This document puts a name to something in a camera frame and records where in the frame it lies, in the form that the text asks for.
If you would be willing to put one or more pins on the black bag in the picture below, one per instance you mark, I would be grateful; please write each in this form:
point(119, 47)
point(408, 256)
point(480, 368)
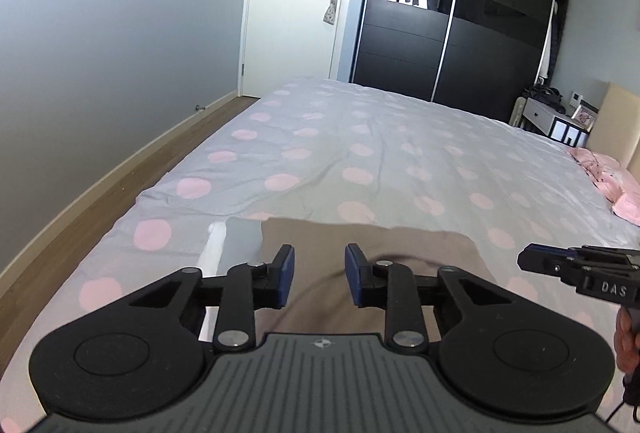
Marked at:
point(545, 94)

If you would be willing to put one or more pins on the small hanging cloth pouch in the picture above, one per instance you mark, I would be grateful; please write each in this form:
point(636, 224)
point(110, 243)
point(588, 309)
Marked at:
point(331, 13)

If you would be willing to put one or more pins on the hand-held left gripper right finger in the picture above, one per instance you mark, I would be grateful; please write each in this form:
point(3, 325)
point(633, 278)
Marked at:
point(355, 275)

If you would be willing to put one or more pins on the taupe long-sleeve shirt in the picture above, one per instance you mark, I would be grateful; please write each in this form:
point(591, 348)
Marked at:
point(400, 243)

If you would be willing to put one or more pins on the black sliding wardrobe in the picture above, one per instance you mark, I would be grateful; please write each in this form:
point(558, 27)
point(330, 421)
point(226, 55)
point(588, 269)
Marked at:
point(410, 58)

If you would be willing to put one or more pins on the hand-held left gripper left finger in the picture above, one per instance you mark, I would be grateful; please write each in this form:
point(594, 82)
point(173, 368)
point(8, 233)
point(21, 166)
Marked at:
point(286, 275)

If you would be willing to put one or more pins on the white wall socket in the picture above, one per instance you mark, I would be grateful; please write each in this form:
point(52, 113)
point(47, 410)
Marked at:
point(577, 96)

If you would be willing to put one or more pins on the polka-dot bed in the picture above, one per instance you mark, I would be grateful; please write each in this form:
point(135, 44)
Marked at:
point(400, 153)

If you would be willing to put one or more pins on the beige padded headboard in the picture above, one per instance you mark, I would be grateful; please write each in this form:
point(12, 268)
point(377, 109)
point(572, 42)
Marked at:
point(617, 123)

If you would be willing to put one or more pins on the light pink pillow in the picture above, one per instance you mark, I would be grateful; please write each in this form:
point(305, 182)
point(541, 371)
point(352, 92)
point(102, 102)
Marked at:
point(610, 173)

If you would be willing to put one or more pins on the white folded garment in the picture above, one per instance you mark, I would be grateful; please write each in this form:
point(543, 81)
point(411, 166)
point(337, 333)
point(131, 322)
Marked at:
point(212, 253)

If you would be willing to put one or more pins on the person's right hand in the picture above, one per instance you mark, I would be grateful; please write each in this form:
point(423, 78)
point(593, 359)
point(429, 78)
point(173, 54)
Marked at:
point(625, 338)

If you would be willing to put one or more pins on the white nightstand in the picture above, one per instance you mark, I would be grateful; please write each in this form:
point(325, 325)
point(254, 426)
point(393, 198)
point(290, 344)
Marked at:
point(545, 115)

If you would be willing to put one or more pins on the photo frame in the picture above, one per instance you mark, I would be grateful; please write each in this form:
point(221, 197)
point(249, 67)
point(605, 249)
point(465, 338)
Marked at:
point(585, 115)

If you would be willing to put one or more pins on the white hanging garment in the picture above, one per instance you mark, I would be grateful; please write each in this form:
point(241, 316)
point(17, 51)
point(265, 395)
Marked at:
point(549, 43)

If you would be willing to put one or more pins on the white door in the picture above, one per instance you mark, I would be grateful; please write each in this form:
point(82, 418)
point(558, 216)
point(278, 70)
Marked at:
point(285, 13)

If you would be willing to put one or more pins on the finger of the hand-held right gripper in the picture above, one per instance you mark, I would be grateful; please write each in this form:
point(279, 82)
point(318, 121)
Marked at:
point(537, 258)

